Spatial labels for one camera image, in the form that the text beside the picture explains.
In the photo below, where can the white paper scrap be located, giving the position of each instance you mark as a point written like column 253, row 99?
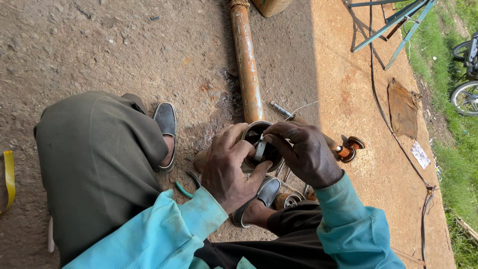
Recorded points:
column 420, row 154

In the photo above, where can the person's left black shoe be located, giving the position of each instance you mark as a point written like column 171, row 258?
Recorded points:
column 166, row 119

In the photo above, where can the rusty orange metal pipe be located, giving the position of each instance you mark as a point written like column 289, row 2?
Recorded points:
column 246, row 63

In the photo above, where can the person's left hand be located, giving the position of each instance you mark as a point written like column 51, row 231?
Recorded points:
column 224, row 175

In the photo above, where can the person's olive trouser leg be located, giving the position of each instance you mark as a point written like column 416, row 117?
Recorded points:
column 97, row 160

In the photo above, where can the tan round container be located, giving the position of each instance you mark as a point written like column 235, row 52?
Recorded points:
column 270, row 6

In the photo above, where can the thin metal rods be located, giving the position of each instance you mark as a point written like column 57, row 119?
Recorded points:
column 280, row 170

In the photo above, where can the blue metal frame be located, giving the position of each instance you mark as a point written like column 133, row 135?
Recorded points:
column 396, row 20

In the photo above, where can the small rusty metal cylinder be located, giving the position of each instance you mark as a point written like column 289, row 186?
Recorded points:
column 285, row 201

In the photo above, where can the thin wooden stick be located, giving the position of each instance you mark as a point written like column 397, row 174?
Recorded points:
column 409, row 257

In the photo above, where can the person's right black shoe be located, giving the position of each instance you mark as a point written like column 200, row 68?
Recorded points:
column 267, row 192

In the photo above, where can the parked bicycle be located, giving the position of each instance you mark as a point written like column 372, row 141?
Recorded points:
column 466, row 97

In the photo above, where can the person's dark trouser leg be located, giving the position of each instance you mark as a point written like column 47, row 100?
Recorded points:
column 283, row 239

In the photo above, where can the person's black shoe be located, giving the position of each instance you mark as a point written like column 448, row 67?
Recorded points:
column 166, row 119
column 267, row 192

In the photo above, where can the rusty metal sheet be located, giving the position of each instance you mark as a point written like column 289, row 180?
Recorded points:
column 402, row 110

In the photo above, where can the person's right hand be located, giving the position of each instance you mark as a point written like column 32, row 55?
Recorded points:
column 308, row 153

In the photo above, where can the round metal motor stator housing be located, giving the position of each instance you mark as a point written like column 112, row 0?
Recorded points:
column 274, row 157

